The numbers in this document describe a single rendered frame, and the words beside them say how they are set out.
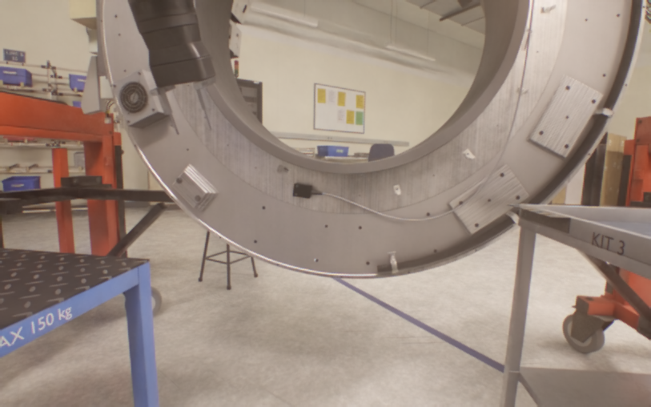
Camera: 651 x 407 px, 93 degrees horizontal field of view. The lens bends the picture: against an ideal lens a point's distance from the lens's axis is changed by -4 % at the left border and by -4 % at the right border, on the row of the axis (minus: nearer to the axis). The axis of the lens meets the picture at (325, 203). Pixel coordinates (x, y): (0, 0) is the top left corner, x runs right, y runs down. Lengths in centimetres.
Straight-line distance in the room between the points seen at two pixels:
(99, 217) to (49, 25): 468
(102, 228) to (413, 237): 135
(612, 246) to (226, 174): 83
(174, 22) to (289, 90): 622
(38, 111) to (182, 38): 106
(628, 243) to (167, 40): 65
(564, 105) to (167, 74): 86
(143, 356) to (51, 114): 105
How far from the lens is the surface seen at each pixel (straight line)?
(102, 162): 168
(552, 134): 96
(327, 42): 735
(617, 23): 109
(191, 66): 47
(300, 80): 681
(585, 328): 176
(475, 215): 90
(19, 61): 528
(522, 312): 87
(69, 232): 158
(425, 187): 87
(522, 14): 94
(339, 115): 716
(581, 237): 65
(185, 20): 48
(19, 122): 144
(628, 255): 57
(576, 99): 99
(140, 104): 100
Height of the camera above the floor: 77
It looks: 7 degrees down
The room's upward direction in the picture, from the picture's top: 1 degrees clockwise
